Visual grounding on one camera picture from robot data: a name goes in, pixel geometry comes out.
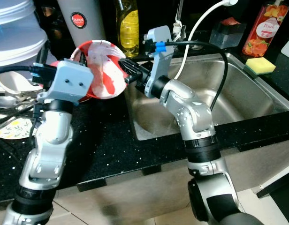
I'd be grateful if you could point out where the yellow dish liquid bottle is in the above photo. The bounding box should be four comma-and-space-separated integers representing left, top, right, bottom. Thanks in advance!
115, 0, 140, 58

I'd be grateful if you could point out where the grey cylinder with red sticker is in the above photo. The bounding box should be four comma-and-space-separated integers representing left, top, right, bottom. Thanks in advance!
58, 0, 101, 57

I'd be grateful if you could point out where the floral print plate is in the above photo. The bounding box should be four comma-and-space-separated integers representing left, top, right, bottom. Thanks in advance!
0, 117, 38, 141

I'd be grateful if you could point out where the metal faucet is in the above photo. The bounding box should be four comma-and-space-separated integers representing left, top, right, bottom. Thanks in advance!
173, 0, 187, 38

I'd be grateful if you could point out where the clear plastic soap container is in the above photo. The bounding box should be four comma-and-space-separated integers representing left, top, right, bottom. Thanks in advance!
209, 17, 245, 50

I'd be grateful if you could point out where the beige cabinet front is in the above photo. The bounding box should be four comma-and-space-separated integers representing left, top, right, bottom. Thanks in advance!
69, 138, 289, 221

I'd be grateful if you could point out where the stainless steel sink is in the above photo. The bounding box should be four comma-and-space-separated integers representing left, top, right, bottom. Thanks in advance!
123, 52, 289, 141

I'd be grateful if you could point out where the yellow green sponge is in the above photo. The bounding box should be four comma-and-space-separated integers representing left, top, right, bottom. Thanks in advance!
245, 57, 277, 76

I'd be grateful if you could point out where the red peach soap bottle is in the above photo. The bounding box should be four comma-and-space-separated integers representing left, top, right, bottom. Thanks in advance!
242, 2, 289, 58

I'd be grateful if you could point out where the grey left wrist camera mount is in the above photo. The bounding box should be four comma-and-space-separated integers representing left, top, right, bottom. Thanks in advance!
37, 59, 95, 105

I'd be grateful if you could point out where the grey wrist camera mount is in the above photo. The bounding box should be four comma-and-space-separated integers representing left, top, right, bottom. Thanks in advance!
37, 59, 95, 105
144, 26, 176, 95

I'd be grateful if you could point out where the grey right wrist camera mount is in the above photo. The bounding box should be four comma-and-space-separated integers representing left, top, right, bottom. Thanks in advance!
144, 26, 176, 95

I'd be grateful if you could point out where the white faucet hose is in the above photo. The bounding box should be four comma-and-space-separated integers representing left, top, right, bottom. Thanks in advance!
180, 0, 240, 78

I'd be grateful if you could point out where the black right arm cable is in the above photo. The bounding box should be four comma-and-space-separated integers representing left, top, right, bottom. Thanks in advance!
156, 40, 230, 112

